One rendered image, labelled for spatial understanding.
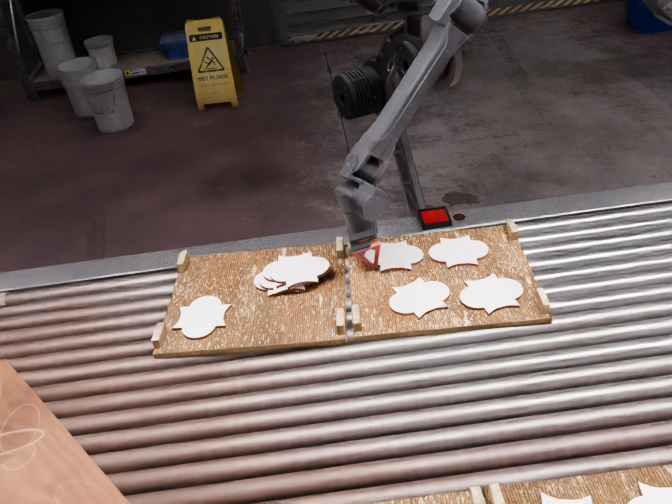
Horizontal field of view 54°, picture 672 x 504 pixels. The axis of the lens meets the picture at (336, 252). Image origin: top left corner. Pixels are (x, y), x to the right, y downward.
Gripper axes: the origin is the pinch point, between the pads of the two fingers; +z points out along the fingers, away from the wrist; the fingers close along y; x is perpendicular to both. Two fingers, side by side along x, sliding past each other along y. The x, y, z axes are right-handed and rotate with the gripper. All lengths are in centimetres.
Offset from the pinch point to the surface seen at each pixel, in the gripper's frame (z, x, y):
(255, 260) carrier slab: -5.3, 28.3, 5.0
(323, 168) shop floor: 82, 41, 226
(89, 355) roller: -11, 63, -21
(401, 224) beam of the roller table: 4.8, -7.5, 17.7
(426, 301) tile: 3.3, -9.9, -17.6
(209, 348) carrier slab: -6.2, 35.6, -25.0
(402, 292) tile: 2.1, -5.2, -13.8
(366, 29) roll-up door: 81, 0, 464
